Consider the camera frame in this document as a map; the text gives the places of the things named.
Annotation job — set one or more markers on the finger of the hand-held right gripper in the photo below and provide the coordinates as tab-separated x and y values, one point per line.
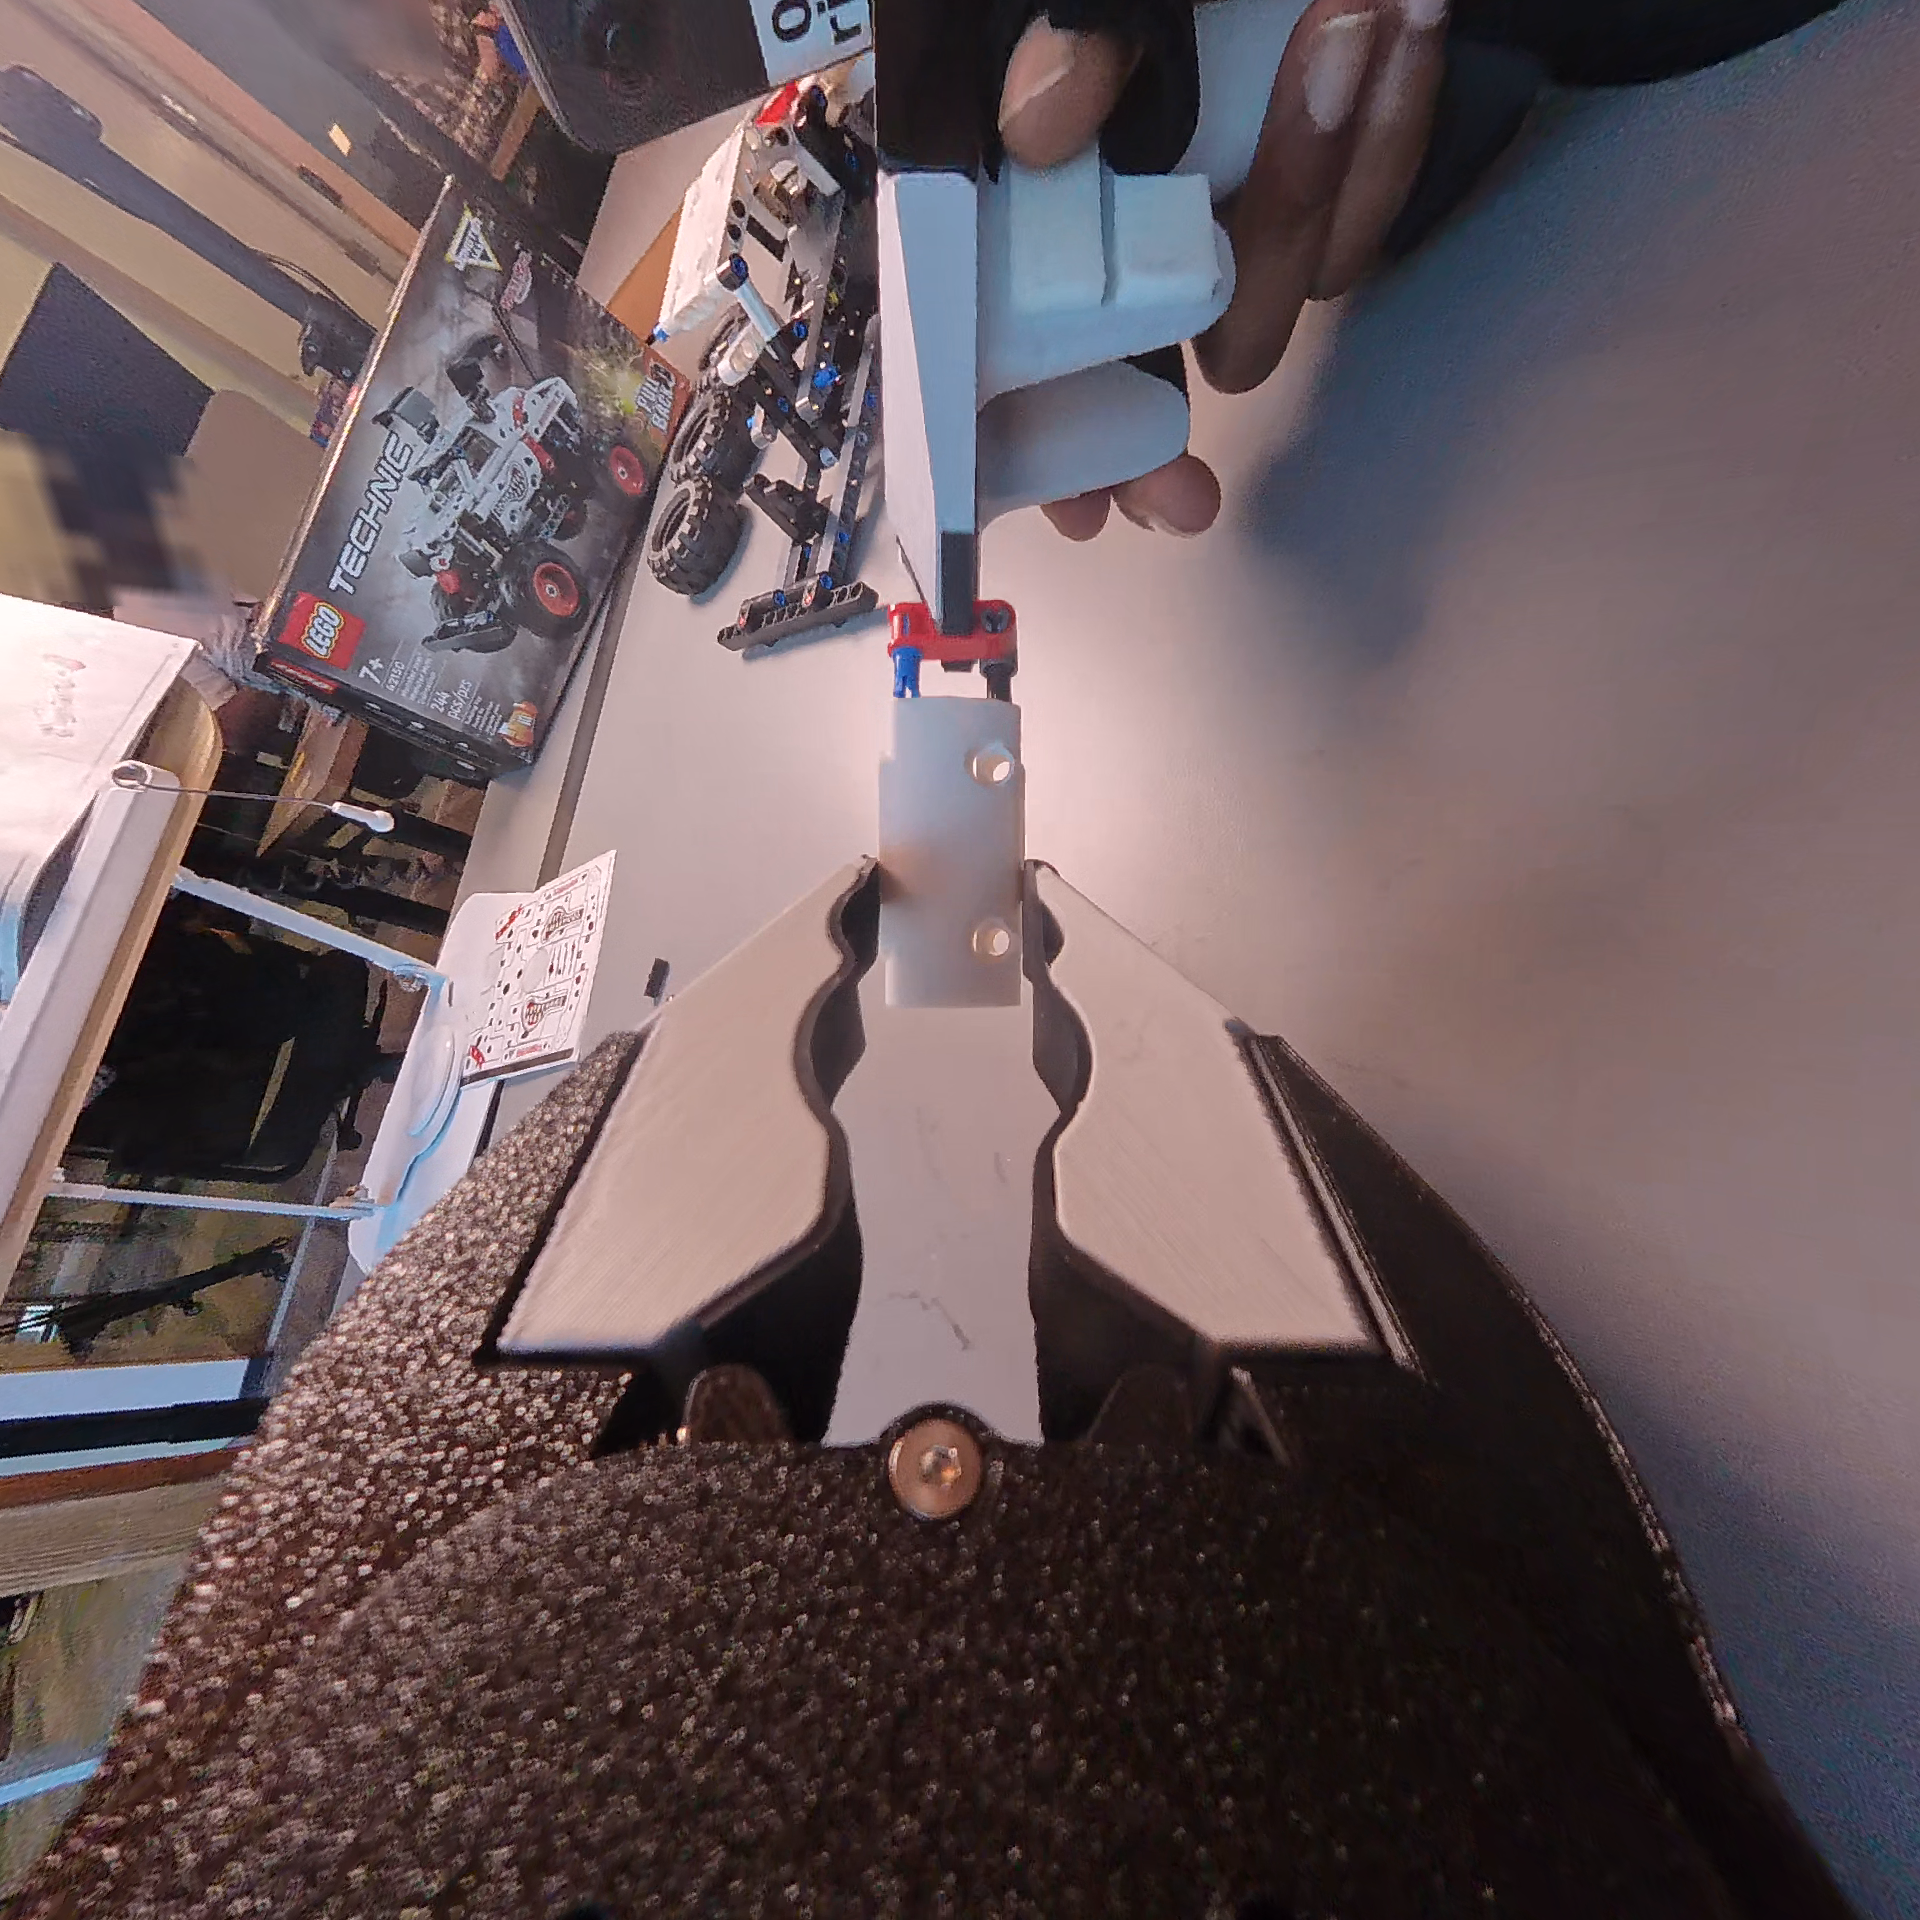
921	376

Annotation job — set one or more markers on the paper instruction booklet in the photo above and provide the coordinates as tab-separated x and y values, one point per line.
540	961

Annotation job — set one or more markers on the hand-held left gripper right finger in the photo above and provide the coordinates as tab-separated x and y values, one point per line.
1184	1171

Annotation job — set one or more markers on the red connector brick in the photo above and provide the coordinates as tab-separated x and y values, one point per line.
930	617

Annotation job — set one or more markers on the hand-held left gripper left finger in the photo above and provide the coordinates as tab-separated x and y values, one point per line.
705	1171

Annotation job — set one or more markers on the toy truck chassis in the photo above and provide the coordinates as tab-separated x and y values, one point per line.
810	376

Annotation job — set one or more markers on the white book stand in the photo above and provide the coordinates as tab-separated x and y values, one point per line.
434	1080

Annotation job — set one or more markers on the blue connector pin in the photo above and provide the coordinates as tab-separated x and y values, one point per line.
906	673

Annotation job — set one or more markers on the white toy panel piece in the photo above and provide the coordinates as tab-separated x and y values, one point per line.
944	839

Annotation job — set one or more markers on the open instruction booklet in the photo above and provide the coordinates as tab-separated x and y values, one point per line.
76	720

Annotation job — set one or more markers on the black toy tyre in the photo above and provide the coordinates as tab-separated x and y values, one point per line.
705	422
692	540

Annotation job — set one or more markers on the toy truck set box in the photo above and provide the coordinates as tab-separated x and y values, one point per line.
452	494

